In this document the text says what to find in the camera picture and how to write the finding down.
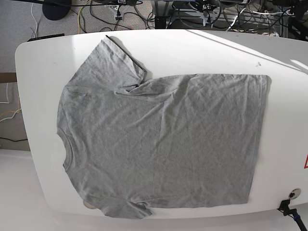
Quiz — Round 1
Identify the black flat floor device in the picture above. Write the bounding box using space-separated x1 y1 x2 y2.
27 33 65 42

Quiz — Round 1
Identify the dark round stand base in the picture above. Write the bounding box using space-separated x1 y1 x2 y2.
42 0 72 21

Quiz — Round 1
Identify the round table grommet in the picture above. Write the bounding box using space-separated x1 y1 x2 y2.
288 188 301 200
83 200 96 209

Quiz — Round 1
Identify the white floor cable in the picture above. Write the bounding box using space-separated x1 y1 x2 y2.
30 3 39 38

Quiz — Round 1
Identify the black clamp with cable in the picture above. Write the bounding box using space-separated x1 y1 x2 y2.
277 199 307 231

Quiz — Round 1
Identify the grey T-shirt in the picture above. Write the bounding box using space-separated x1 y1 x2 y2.
57 37 269 219

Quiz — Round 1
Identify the red warning sticker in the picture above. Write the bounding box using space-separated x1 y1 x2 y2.
304 155 308 169

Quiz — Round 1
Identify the round table grommet right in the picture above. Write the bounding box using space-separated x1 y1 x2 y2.
288 188 301 200

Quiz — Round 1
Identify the yellow floor cable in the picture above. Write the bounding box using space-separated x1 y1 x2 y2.
77 0 92 35

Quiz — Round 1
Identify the round table grommet left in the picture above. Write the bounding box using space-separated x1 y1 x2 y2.
83 200 96 209

